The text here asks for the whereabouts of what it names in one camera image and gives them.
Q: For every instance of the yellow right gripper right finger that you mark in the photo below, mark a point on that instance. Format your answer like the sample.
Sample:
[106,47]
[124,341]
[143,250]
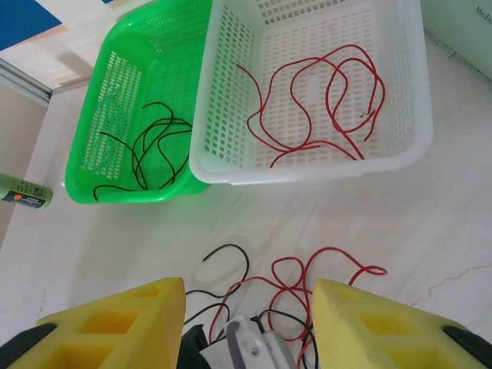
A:
[338,315]

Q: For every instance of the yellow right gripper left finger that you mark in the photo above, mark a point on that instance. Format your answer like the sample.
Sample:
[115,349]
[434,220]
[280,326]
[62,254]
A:
[161,307]

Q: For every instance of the white plastic basket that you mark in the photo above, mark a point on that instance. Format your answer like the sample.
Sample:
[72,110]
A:
[307,171]

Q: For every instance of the small green bottle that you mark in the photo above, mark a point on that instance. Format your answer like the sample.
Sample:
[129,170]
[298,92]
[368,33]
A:
[27,192]

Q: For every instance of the green plastic basket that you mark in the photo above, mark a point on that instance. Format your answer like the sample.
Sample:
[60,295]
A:
[169,65]

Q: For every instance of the mint green zip pouch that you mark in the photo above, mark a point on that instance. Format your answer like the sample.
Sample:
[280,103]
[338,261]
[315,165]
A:
[461,30]

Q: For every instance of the aluminium table end rail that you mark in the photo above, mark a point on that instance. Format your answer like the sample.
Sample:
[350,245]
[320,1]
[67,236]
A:
[23,78]

